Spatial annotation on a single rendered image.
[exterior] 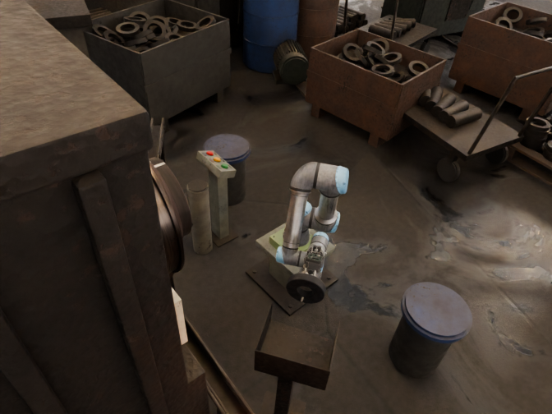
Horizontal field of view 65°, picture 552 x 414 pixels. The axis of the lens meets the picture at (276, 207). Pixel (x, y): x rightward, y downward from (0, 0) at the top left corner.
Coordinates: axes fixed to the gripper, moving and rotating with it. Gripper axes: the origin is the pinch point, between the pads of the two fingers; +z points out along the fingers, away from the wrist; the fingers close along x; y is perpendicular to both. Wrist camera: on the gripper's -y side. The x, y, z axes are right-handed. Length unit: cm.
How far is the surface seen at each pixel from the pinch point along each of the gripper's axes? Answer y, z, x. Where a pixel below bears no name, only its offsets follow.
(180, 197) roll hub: 41, 28, -41
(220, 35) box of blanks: 56, -243, -131
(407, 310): -23, -31, 45
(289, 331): -15.5, 10.3, -2.3
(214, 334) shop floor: -67, -28, -45
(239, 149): 3, -122, -69
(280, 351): -17.8, 19.4, -3.4
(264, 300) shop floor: -60, -57, -26
